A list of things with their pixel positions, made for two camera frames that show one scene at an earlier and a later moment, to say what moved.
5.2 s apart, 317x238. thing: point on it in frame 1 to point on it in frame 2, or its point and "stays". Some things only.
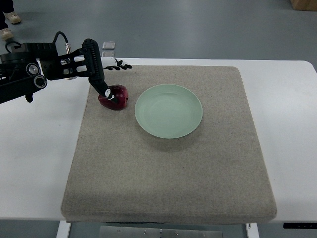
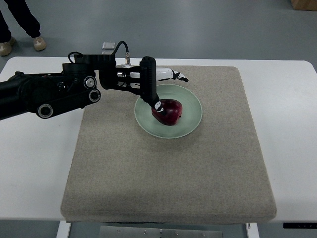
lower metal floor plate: (108, 53) stays
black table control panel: (300, 225) stays
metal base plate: (160, 231) stays
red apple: (121, 92) to (173, 110)
